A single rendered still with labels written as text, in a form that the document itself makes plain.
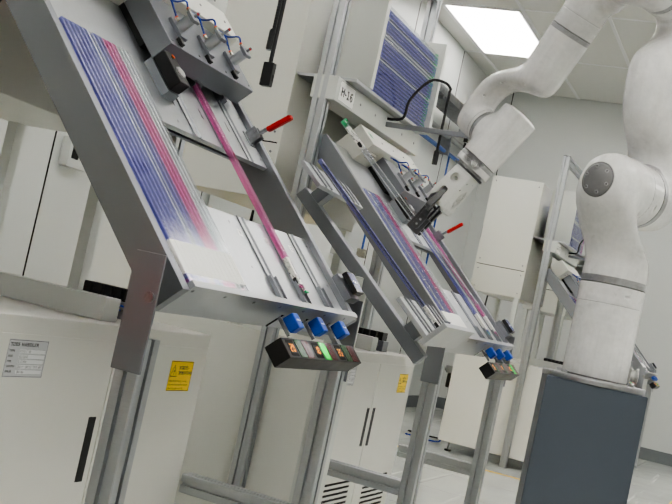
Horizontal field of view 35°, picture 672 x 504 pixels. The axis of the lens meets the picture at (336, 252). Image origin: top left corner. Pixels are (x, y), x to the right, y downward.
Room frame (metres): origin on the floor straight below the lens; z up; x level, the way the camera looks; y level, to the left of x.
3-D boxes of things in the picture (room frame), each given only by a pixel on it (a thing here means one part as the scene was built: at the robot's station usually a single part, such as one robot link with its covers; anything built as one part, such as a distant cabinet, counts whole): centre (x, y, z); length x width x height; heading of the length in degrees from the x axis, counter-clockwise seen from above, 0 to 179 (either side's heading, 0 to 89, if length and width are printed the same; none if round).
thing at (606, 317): (1.97, -0.52, 0.79); 0.19 x 0.19 x 0.18
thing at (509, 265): (6.68, -1.29, 0.95); 1.36 x 0.82 x 1.90; 67
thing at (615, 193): (1.95, -0.50, 1.00); 0.19 x 0.12 x 0.24; 133
